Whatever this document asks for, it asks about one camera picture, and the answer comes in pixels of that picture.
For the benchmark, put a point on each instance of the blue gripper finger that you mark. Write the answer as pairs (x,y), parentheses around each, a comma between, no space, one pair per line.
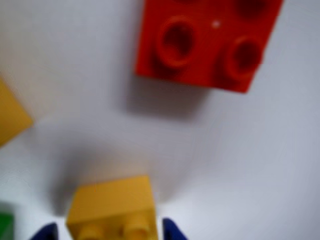
(173,231)
(46,232)

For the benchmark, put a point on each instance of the yellow 2x2 block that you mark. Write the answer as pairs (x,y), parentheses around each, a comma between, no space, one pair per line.
(112,205)

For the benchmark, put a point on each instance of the green 2x4 block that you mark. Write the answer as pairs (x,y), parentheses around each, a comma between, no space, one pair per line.
(5,225)

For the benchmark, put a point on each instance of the yellow 2x4 block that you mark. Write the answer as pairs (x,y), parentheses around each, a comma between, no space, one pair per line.
(10,112)

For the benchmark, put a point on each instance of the red 2x2 block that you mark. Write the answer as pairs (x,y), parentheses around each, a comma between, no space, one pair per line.
(207,50)

